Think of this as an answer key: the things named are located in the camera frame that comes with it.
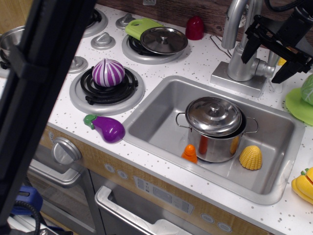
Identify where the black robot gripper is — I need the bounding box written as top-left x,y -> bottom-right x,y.
241,15 -> 313,84

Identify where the silver faucet lever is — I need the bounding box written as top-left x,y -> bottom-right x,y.
251,58 -> 276,78

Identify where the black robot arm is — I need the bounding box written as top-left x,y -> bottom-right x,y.
241,0 -> 313,84

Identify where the yellow toy behind gripper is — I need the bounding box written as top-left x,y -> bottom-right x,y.
277,57 -> 287,66

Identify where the silver toy faucet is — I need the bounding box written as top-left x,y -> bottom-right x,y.
210,0 -> 279,97

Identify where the green toy cabbage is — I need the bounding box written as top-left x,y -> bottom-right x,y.
300,74 -> 313,105

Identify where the green toy plate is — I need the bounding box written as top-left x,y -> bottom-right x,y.
285,88 -> 313,126

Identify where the red toy cup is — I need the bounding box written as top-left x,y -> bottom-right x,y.
185,16 -> 204,41

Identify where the stainless steel pot lid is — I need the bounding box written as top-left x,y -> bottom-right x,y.
185,96 -> 243,137

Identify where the yellow toy corn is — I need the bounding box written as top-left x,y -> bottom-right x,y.
239,145 -> 263,170

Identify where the flat steel pan lid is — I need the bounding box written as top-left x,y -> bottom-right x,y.
140,27 -> 188,55

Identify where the orange toy carrot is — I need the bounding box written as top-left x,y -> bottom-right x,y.
181,144 -> 198,164

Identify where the yellow toy banana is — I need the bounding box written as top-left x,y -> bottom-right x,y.
291,167 -> 313,204

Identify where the silver sink basin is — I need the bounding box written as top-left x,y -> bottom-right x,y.
123,75 -> 305,205

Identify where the green toy cutting board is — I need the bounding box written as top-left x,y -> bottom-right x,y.
125,18 -> 163,40

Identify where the silver stove knob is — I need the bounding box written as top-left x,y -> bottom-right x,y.
90,32 -> 116,50
115,13 -> 135,30
68,56 -> 88,74

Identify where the purple white toy onion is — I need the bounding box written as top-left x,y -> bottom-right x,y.
92,58 -> 125,88

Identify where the left back stove burner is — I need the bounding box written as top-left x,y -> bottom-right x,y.
82,9 -> 108,38

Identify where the purple toy eggplant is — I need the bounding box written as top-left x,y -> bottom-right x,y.
83,114 -> 126,143

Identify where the front black stove burner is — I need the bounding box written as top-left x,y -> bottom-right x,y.
69,68 -> 145,116

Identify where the silver oven dial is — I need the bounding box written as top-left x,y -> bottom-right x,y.
51,137 -> 82,165

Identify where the steel pot at left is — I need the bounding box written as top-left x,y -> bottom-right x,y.
0,26 -> 25,58

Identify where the blue clamp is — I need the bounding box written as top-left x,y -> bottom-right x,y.
11,186 -> 43,215

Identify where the silver dishwasher door handle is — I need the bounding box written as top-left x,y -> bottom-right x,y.
95,186 -> 190,235

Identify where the silver oven door handle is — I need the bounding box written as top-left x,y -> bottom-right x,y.
29,160 -> 81,188

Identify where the black camera stand frame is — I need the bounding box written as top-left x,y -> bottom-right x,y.
0,0 -> 95,235

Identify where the black cable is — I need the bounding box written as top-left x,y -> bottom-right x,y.
14,200 -> 42,235

